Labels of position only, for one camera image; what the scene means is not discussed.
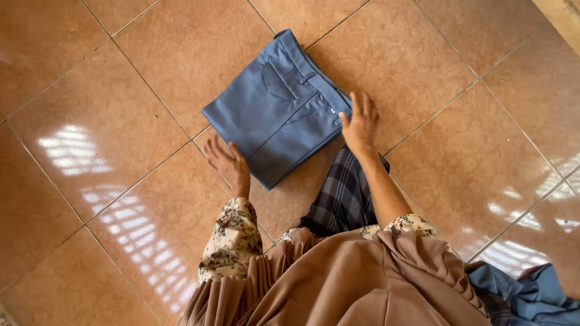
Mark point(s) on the person's left hand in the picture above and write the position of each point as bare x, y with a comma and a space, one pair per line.
230, 165

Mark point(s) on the person's right hand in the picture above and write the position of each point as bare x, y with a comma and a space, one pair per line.
361, 131

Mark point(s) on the folded blue trousers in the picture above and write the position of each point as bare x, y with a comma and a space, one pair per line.
272, 117

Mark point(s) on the dark plaid cloth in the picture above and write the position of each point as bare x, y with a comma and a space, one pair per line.
342, 194
496, 308

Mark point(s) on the floral cream blouse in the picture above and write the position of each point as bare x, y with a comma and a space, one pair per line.
231, 240

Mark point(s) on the brown pleated headscarf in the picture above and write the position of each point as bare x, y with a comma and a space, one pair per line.
344, 280

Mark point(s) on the crumpled blue garment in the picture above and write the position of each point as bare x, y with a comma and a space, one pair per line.
534, 294

